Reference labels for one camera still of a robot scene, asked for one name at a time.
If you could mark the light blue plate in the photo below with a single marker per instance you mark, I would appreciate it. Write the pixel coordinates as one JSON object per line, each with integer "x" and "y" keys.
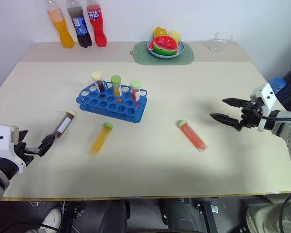
{"x": 163, "y": 56}

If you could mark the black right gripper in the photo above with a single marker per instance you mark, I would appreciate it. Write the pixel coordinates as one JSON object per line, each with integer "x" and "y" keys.
{"x": 252, "y": 115}

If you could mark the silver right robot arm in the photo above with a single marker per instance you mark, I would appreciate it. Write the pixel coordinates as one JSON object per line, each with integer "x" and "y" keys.
{"x": 287, "y": 131}

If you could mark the green silicone mat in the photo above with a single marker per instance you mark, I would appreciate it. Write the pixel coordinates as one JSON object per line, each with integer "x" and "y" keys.
{"x": 140, "y": 57}

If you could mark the black metal table frame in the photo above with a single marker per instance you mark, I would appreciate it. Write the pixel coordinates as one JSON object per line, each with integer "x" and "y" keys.
{"x": 207, "y": 216}

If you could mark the dark rounded shape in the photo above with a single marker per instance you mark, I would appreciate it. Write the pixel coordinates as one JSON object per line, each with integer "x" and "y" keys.
{"x": 114, "y": 216}
{"x": 177, "y": 214}

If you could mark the grey rounded robot body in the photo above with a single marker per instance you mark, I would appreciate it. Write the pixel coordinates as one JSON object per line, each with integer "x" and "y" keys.
{"x": 262, "y": 218}

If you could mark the orange liquid tube green cap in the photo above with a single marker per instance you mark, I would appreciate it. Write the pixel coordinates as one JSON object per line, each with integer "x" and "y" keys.
{"x": 100, "y": 139}
{"x": 116, "y": 85}

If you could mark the blue test tube rack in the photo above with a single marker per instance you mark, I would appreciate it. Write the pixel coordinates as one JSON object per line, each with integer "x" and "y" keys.
{"x": 97, "y": 104}

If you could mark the red soda plastic bottle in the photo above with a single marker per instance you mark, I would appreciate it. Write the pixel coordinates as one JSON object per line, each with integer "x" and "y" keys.
{"x": 98, "y": 29}

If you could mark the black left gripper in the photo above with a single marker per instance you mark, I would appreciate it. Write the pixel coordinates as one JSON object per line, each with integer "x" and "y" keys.
{"x": 20, "y": 150}

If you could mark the red liquid tube green cap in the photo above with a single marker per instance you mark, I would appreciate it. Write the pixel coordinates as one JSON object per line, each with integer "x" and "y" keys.
{"x": 135, "y": 89}
{"x": 192, "y": 136}

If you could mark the orange soda plastic bottle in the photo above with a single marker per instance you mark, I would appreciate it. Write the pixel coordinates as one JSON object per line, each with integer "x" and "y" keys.
{"x": 64, "y": 34}

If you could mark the dark cola bottle blue label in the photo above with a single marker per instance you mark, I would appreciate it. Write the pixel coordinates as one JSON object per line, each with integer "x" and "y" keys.
{"x": 80, "y": 24}

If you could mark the orange toy bell pepper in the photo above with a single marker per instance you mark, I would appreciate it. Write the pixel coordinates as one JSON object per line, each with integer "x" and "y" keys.
{"x": 159, "y": 32}

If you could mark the yellow toy fruit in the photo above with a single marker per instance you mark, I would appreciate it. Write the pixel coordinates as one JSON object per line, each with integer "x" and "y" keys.
{"x": 175, "y": 36}

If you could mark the clear glass cup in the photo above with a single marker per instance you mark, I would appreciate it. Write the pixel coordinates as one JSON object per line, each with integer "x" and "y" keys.
{"x": 220, "y": 43}

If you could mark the toy watermelon half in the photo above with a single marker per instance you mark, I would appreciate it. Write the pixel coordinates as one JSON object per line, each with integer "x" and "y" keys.
{"x": 165, "y": 44}

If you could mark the blue plastic bottle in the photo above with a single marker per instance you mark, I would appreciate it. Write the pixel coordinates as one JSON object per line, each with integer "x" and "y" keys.
{"x": 278, "y": 83}

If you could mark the dark liquid tube cream cap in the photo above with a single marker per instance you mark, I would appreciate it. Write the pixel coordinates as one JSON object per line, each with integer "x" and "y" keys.
{"x": 64, "y": 122}
{"x": 99, "y": 83}

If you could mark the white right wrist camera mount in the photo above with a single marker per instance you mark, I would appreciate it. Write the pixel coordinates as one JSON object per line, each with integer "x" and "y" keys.
{"x": 269, "y": 97}

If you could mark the white shoe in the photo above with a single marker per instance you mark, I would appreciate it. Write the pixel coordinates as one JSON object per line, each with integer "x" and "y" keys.
{"x": 52, "y": 219}

